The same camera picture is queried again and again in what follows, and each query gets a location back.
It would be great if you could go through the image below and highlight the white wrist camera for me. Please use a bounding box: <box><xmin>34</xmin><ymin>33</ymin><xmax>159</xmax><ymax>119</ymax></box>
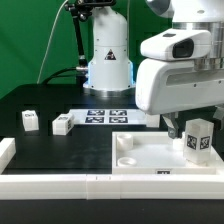
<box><xmin>140</xmin><ymin>29</ymin><xmax>212</xmax><ymax>61</ymax></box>

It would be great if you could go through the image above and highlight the white square tabletop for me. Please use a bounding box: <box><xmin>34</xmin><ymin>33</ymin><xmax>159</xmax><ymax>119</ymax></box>
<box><xmin>112</xmin><ymin>132</ymin><xmax>220</xmax><ymax>175</ymax></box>

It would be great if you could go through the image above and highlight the white marker sheet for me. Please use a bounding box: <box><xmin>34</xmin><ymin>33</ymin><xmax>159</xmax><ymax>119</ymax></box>
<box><xmin>70</xmin><ymin>109</ymin><xmax>146</xmax><ymax>125</ymax></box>

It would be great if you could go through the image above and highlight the white U-shaped fence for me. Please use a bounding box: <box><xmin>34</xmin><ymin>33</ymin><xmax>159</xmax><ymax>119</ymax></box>
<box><xmin>0</xmin><ymin>138</ymin><xmax>224</xmax><ymax>200</ymax></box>

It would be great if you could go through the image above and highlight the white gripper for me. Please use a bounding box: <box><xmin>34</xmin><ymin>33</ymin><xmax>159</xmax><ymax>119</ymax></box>
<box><xmin>135</xmin><ymin>59</ymin><xmax>224</xmax><ymax>139</ymax></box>

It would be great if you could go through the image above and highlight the white cable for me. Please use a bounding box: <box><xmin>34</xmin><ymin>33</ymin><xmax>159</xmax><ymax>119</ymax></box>
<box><xmin>36</xmin><ymin>0</ymin><xmax>69</xmax><ymax>85</ymax></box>

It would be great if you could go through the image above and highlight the black cable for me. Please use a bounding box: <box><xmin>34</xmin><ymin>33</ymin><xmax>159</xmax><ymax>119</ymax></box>
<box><xmin>41</xmin><ymin>67</ymin><xmax>88</xmax><ymax>85</ymax></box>

